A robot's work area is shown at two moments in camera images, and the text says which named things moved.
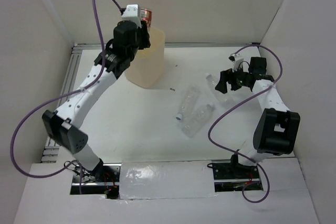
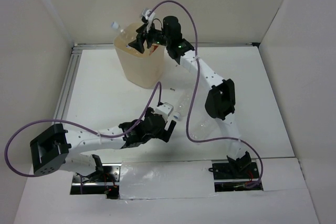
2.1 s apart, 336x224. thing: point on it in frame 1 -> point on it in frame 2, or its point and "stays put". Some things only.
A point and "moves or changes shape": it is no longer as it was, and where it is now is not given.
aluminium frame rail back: x=181 y=44 stays put
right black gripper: x=226 y=76 -> x=138 y=44
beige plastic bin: x=147 y=68 stays put
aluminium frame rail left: x=50 y=154 stays put
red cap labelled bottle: x=146 y=14 moves or changes shape
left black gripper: x=146 y=42 -> x=164 y=134
